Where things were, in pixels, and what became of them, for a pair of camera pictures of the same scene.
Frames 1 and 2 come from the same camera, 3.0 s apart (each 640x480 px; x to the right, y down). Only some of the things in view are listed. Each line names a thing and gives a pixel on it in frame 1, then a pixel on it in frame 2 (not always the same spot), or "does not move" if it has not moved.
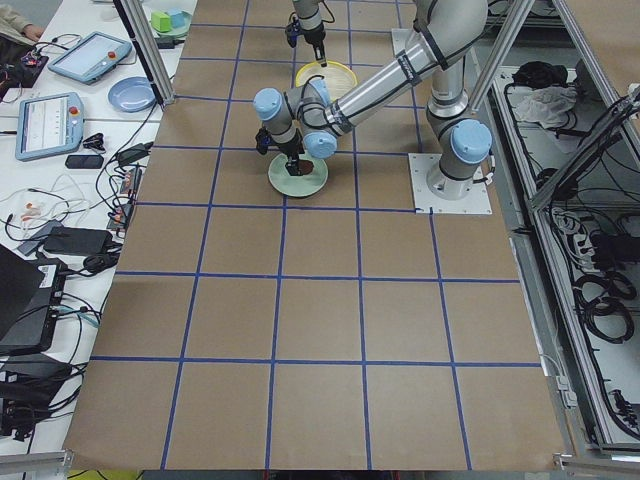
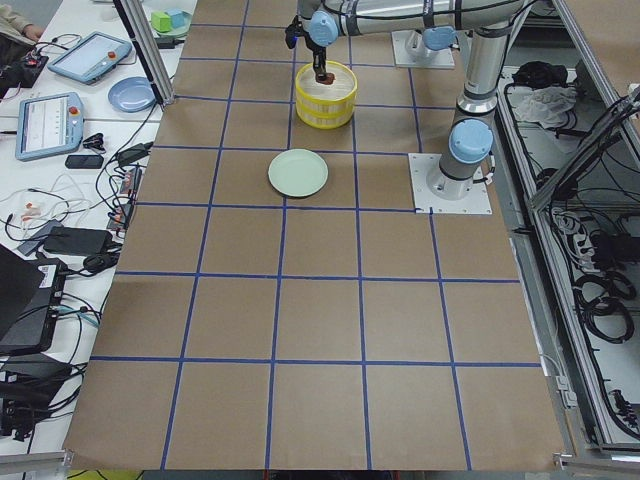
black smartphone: [87, 161] does not move
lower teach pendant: [49, 125] does not move
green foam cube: [160, 21] does not move
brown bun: [305, 167] -> [330, 78]
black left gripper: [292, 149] -> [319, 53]
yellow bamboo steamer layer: [338, 79] does not move
